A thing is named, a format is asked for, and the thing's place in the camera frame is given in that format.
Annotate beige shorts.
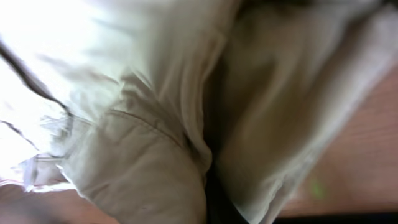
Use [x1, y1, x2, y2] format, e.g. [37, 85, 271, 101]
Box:
[1, 0, 397, 223]

